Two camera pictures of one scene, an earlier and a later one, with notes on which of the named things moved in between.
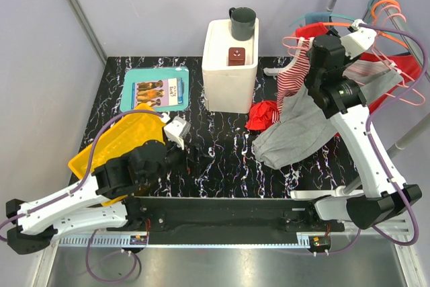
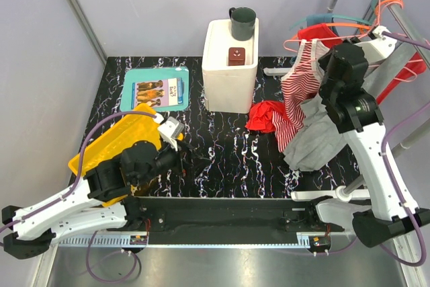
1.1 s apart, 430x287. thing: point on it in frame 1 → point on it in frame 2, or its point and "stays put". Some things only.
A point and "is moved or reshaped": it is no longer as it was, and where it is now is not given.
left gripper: x=200 y=159 stays put
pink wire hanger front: x=392 y=96 → x=374 y=29
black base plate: x=223 y=220 stays put
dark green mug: x=242 y=23 stays put
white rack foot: x=338 y=191 stays put
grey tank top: x=305 y=131 is moved or reshaped
